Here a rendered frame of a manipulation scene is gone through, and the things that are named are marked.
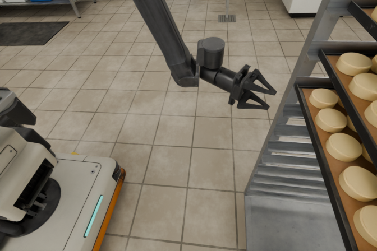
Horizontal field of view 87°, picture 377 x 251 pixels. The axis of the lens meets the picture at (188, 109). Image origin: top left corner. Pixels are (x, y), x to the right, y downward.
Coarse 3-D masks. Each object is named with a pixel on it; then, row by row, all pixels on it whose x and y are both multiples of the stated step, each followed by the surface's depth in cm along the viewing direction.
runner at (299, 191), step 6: (252, 186) 94; (258, 186) 94; (264, 186) 94; (270, 186) 93; (276, 186) 93; (282, 186) 92; (288, 186) 91; (276, 192) 92; (282, 192) 92; (288, 192) 91; (294, 192) 91; (300, 192) 91; (306, 192) 91; (312, 192) 91; (318, 192) 91; (324, 192) 90
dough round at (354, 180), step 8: (352, 168) 31; (360, 168) 31; (344, 176) 31; (352, 176) 30; (360, 176) 30; (368, 176) 30; (344, 184) 30; (352, 184) 30; (360, 184) 30; (368, 184) 30; (376, 184) 30; (352, 192) 30; (360, 192) 29; (368, 192) 29; (376, 192) 29; (360, 200) 30; (368, 200) 29
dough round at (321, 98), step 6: (318, 90) 43; (324, 90) 43; (312, 96) 42; (318, 96) 42; (324, 96) 42; (330, 96) 42; (336, 96) 42; (312, 102) 43; (318, 102) 41; (324, 102) 41; (330, 102) 41; (336, 102) 41; (324, 108) 42; (330, 108) 42
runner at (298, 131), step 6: (276, 126) 60; (282, 126) 60; (288, 126) 59; (294, 126) 59; (300, 126) 59; (306, 126) 58; (276, 132) 61; (282, 132) 60; (288, 132) 60; (294, 132) 60; (300, 132) 60; (306, 132) 60; (306, 138) 59
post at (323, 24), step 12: (324, 0) 36; (324, 12) 35; (312, 24) 40; (324, 24) 37; (312, 36) 39; (324, 36) 39; (300, 60) 44; (300, 72) 45; (288, 84) 51; (288, 96) 51; (276, 120) 60; (264, 144) 72; (252, 180) 92
